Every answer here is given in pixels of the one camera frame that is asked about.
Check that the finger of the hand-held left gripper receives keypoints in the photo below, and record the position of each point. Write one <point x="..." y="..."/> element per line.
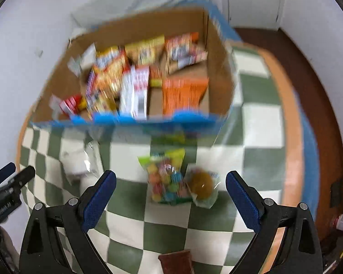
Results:
<point x="4" y="171"/>
<point x="23" y="177"/>

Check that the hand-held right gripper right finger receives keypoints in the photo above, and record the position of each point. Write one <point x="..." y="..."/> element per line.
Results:
<point x="243" y="202"/>

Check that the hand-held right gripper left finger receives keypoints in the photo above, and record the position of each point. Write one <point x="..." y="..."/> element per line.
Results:
<point x="98" y="202"/>

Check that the brown bun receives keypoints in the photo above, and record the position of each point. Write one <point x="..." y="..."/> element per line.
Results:
<point x="201" y="184"/>

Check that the colourful candy ball bag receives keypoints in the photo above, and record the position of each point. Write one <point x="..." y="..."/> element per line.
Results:
<point x="165" y="177"/>

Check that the small red snack packet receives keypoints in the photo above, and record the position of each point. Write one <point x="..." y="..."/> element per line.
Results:
<point x="70" y="104"/>

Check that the long white sausage packet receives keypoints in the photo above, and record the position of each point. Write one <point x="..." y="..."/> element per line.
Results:
<point x="134" y="91"/>

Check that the yellow instant noodle packet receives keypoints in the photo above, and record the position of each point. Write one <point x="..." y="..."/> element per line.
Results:
<point x="105" y="82"/>

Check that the white blue snack packet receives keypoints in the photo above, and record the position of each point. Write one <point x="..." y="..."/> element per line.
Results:
<point x="84" y="60"/>

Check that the yellow biscuit packet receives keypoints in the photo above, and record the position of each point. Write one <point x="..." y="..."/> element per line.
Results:
<point x="155" y="81"/>

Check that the cardboard box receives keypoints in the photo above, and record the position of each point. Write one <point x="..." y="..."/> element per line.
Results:
<point x="217" y="62"/>

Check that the yellow panda snack packet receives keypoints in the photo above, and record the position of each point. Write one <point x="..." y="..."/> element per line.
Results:
<point x="144" y="50"/>

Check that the orange panda snack packet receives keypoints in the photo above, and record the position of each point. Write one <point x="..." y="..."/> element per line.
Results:
<point x="183" y="50"/>

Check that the white silver snack packet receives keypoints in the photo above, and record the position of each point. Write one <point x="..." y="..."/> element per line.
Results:
<point x="77" y="159"/>

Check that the green checkered mat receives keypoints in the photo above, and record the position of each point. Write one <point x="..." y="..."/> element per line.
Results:
<point x="260" y="125"/>

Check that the small brown snack packet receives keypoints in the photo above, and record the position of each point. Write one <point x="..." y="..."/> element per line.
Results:
<point x="175" y="261"/>

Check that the white door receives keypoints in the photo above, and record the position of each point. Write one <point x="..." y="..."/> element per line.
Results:
<point x="254" y="0"/>

